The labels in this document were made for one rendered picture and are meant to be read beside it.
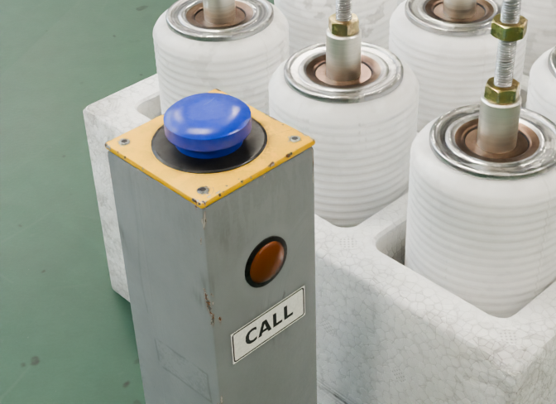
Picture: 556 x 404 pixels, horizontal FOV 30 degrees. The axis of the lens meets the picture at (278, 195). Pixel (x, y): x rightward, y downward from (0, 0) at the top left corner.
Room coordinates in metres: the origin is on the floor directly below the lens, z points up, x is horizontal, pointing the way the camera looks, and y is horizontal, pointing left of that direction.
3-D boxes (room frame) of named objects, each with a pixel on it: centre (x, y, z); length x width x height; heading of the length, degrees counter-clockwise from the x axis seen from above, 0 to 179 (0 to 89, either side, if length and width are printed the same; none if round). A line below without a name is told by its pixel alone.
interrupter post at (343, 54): (0.58, -0.04, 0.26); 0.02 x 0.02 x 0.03
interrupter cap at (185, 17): (0.66, 0.04, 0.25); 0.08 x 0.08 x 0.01
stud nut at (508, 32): (0.49, -0.12, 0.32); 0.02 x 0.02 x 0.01; 65
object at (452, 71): (0.66, -0.13, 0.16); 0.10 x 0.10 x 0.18
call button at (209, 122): (0.40, 0.03, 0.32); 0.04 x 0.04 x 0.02
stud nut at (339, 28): (0.58, -0.04, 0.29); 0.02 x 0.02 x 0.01; 8
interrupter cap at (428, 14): (0.66, -0.13, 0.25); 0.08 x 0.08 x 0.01
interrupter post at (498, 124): (0.49, -0.12, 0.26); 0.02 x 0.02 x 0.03
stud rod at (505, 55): (0.49, -0.12, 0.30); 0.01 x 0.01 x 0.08
